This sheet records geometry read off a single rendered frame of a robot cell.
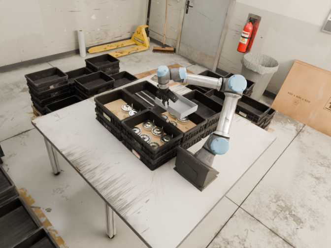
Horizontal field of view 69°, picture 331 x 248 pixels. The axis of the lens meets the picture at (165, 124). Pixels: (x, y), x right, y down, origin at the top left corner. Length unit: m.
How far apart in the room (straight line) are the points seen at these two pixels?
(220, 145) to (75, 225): 1.49
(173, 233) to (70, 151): 0.99
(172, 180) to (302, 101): 3.00
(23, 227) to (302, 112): 3.90
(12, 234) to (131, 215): 0.86
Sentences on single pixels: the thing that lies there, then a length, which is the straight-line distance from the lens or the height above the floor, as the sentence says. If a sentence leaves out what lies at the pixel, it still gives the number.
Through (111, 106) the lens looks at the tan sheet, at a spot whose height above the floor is 0.83.
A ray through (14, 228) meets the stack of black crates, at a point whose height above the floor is 0.38.
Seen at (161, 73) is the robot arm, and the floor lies 1.40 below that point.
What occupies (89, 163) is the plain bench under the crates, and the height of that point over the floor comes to 0.70.
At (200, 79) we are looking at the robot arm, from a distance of 1.75.
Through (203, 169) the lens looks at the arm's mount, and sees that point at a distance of 1.67.
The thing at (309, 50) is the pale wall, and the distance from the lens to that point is 4.39.
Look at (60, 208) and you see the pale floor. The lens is 2.57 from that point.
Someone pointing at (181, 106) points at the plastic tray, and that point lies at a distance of 1.94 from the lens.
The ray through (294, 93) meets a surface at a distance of 4.36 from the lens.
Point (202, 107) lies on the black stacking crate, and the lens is 2.38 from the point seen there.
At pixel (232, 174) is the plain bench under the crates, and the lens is 2.00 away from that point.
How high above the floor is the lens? 2.11
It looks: 38 degrees down
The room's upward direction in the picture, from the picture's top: 9 degrees clockwise
